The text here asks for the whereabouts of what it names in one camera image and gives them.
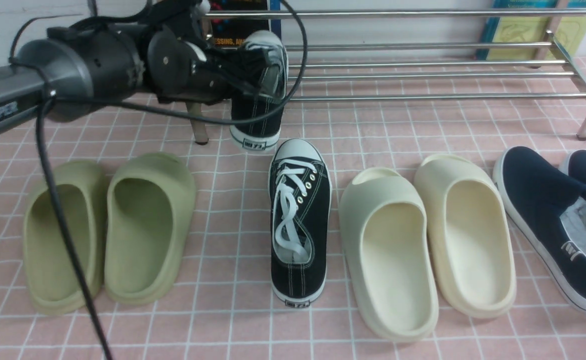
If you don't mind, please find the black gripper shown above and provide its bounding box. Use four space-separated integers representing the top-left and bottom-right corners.
143 0 236 105

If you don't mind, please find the pink checkered tablecloth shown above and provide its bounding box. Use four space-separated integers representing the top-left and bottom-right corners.
0 60 586 360

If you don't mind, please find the navy left slip-on shoe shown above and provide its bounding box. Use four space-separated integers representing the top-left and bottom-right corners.
492 146 586 312

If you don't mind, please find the cream foam slide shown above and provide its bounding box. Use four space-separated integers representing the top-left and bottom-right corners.
338 167 439 343
413 153 517 319

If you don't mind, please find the teal yellow book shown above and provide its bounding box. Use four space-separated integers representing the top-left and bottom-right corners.
475 0 586 60

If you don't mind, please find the black cable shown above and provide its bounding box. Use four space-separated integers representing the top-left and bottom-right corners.
8 0 308 360

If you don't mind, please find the green right foam slide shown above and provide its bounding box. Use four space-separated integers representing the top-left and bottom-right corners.
104 152 197 306

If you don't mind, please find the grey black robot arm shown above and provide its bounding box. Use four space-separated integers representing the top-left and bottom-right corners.
0 0 236 134

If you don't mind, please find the green left foam slide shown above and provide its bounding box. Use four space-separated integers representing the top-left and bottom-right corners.
23 160 108 316

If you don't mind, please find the black canvas sneaker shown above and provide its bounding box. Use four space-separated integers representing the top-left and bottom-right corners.
267 138 333 309
229 30 290 153

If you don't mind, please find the cream right foam slide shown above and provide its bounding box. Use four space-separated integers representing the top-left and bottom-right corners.
413 153 517 319

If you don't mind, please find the green foam slide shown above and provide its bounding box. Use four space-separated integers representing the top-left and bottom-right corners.
23 160 108 316
104 152 197 306

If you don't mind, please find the cream left foam slide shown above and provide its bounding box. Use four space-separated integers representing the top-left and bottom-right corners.
338 167 439 343

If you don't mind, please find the black book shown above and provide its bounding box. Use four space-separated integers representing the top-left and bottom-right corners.
210 0 282 48

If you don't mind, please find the metal shoe rack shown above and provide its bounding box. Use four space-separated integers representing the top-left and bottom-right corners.
185 0 586 146

